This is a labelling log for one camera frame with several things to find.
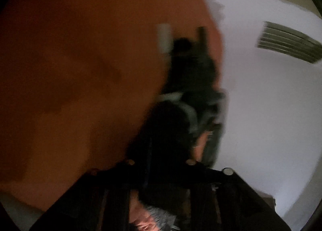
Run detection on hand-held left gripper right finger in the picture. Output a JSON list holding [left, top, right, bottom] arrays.
[[180, 159, 292, 231]]

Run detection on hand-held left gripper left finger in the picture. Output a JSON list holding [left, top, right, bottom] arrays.
[[29, 159, 151, 231]]

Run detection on dark grey drawstring pants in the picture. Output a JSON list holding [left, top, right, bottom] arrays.
[[126, 23, 227, 209]]

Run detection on orange blanket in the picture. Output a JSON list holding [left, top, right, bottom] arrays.
[[0, 0, 224, 211]]

